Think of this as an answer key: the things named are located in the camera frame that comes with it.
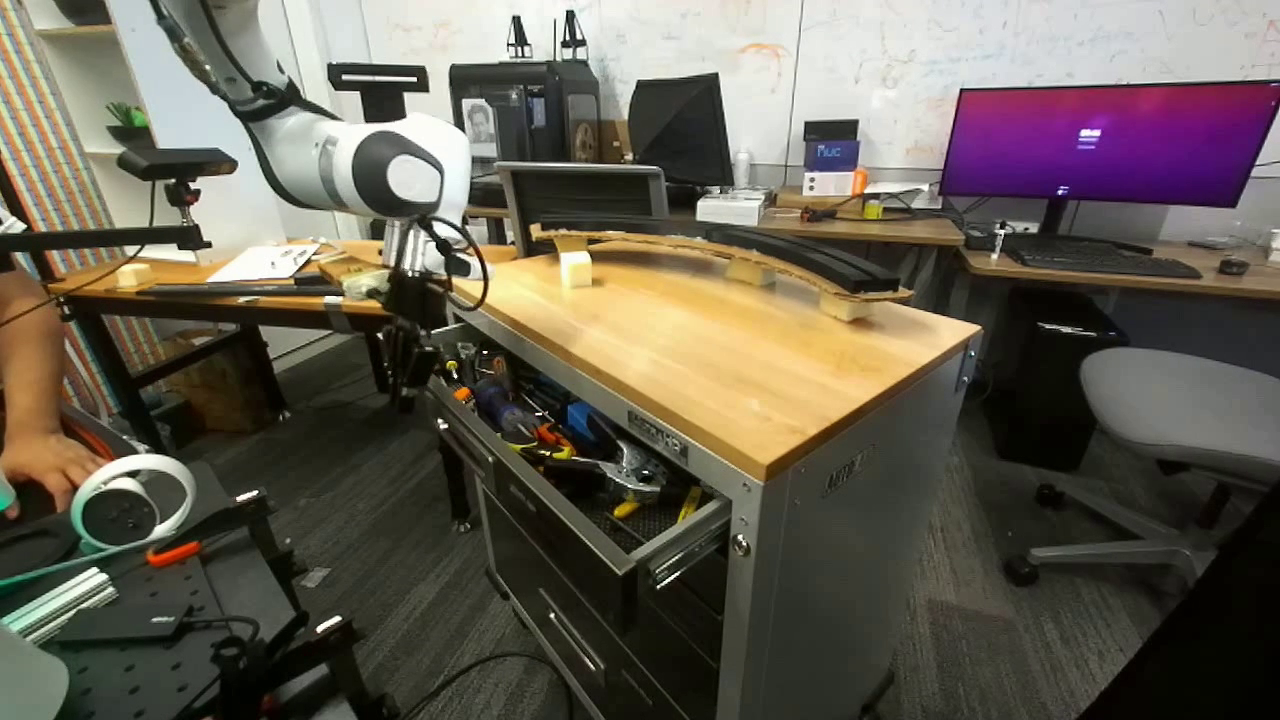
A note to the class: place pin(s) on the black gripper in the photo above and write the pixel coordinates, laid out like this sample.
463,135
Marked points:
412,305

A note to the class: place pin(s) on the steel tool drawer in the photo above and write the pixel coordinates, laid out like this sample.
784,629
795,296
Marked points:
621,520

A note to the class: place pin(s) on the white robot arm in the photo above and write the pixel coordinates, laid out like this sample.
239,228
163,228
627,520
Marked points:
412,173

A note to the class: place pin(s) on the person's hand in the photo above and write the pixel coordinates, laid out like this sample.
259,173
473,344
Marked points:
55,463

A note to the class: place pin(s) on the small white plastic cup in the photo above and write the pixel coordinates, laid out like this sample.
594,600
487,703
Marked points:
579,271

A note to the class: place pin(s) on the grey mesh office chair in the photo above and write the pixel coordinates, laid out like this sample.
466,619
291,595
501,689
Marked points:
549,188

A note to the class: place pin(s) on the white tape roll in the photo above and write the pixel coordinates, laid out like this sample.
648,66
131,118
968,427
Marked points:
119,503

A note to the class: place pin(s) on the grey steel workbench cabinet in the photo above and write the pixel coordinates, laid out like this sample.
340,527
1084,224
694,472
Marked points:
827,441

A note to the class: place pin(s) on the curved wooden track model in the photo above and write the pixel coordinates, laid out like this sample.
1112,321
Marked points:
728,261

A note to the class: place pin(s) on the wooden office desk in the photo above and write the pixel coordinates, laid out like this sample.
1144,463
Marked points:
1050,303

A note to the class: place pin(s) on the black keyboard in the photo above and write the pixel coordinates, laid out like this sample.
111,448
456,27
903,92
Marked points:
1095,256

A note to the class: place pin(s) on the purple screen monitor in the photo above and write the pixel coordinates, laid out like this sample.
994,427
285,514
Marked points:
1111,143

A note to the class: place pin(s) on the light grey office chair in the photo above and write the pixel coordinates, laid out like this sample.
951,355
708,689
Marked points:
1180,413

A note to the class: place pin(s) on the blue handled screwdriver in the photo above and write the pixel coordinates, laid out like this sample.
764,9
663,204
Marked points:
501,408

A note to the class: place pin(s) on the orange handled screwdriver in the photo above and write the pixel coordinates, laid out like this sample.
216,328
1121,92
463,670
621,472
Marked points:
554,436

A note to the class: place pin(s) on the black camera stand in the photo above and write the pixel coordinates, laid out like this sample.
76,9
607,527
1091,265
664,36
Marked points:
178,170

